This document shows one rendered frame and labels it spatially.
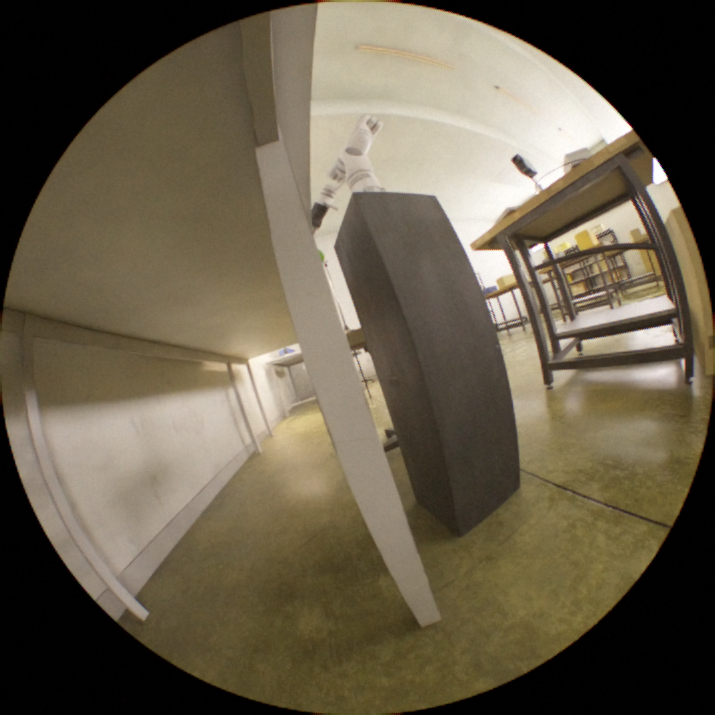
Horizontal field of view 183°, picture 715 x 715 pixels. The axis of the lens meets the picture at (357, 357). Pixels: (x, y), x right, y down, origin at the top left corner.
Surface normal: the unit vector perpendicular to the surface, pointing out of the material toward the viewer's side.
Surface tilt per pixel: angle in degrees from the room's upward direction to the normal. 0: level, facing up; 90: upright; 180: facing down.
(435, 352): 90
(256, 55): 180
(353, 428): 90
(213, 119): 180
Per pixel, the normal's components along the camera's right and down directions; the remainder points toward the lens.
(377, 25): 0.31, 0.95
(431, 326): 0.26, -0.10
